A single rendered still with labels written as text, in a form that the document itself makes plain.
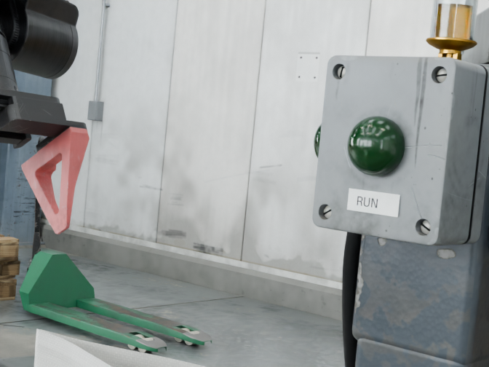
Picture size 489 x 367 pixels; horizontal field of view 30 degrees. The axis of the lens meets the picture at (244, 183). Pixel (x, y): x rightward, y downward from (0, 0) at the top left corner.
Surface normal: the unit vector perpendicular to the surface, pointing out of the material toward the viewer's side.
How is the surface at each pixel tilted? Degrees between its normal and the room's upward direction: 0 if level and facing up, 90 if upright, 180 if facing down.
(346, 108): 90
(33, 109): 59
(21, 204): 86
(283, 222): 90
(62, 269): 76
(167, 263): 90
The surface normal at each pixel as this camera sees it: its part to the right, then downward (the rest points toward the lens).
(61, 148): -0.67, -0.11
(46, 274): 0.75, -0.15
